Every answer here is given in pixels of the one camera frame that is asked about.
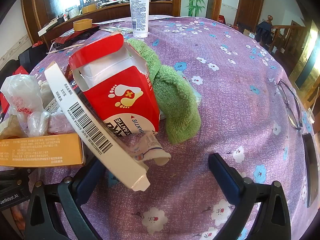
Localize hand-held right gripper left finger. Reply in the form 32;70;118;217
24;158;107;240

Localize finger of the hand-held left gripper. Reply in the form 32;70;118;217
0;166;36;180

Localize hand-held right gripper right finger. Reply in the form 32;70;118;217
208;152;292;240

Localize orange medicine box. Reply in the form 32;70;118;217
0;133;84;167

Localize white barcode box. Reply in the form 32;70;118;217
44;61;150;190

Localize pink crumpled bag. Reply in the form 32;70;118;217
47;111;75;134

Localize purple floral tablecloth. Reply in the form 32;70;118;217
0;15;315;240

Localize white plastic bag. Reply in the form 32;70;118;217
0;74;50;137

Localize red carton box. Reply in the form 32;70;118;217
68;32;160;137

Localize green towel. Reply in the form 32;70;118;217
125;38;202;145

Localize eyeglasses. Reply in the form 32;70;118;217
276;79;303;130

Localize black phone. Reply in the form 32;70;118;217
302;133;319;208

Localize wooden stick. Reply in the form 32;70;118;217
46;44;84;54

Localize gold framed panel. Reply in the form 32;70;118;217
290;20;320;100

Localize cardboard box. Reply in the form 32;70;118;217
242;29;257;40

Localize red and black packet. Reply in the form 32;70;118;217
52;24;100;48

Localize dark jacket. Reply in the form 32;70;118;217
255;21;273;45

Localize black flat box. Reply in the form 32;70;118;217
37;20;59;37

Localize pale paper strips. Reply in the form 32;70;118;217
99;26;133;33

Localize small yellow box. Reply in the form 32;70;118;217
73;18;93;32

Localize wooden stair railing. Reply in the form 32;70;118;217
265;15;308;63

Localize wooden door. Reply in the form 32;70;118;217
235;0;265;34

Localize wooden sideboard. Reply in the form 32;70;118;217
21;0;183;50

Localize white lotion tube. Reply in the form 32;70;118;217
128;0;150;38

